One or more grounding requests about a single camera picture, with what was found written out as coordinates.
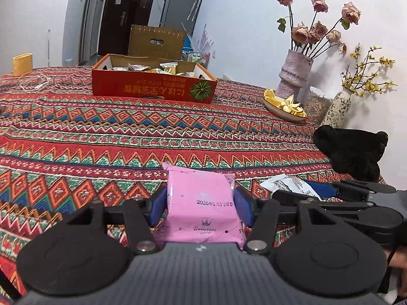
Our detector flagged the white snack packet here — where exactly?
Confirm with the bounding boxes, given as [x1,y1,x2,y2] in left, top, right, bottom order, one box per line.
[260,174,321,200]

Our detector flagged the pink snack packet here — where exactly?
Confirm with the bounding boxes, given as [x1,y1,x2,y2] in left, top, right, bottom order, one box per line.
[154,163,245,249]

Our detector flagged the silver foil snack packet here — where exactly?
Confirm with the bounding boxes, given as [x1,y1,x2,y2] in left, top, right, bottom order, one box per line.
[128,63,150,72]

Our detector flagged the orange white chips packet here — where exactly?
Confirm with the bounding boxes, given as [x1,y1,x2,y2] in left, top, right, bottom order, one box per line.
[160,61,178,75]

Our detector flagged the black plush toy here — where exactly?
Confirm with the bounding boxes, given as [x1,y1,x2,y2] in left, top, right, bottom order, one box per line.
[312,125,388,182]

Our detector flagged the floral white small vase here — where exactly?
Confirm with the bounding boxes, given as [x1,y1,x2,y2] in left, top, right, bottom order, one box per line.
[321,88,353,128]

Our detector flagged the jar of seeds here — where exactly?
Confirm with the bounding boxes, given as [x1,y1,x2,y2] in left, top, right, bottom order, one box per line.
[304,86,332,124]

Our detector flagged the plate of orange peels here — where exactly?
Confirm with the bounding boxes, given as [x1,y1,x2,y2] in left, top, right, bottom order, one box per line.
[263,89,307,122]

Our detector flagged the patterned red tablecloth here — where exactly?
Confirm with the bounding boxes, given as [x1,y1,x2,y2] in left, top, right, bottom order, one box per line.
[1,67,342,293]

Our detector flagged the yellow flower branches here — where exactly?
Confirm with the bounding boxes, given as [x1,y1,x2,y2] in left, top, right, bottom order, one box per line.
[341,43,397,98]

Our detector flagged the pink textured vase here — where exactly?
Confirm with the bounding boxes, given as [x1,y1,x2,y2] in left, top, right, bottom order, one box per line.
[275,50,313,100]

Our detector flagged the red cardboard snack box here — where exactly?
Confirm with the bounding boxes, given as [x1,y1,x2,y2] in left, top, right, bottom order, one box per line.
[91,54,217,103]

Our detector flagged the dried pink roses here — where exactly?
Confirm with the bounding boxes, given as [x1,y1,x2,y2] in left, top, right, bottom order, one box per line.
[276,0,361,61]

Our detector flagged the cluttered storage rack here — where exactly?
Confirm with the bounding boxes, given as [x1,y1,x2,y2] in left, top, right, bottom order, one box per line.
[181,50,210,68]

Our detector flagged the brown wooden chair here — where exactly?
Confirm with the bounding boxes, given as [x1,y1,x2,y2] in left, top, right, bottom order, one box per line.
[128,25,186,60]

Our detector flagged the yellow round cup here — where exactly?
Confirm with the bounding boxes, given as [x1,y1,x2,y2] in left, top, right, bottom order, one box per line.
[12,53,33,77]

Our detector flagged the grey refrigerator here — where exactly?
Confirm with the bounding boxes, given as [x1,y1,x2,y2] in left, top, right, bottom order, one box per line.
[159,0,203,35]

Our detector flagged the dark brown door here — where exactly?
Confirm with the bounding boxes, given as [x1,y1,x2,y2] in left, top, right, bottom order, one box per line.
[97,0,153,56]

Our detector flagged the white cable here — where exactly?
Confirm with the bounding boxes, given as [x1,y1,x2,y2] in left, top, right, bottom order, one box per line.
[19,73,52,93]

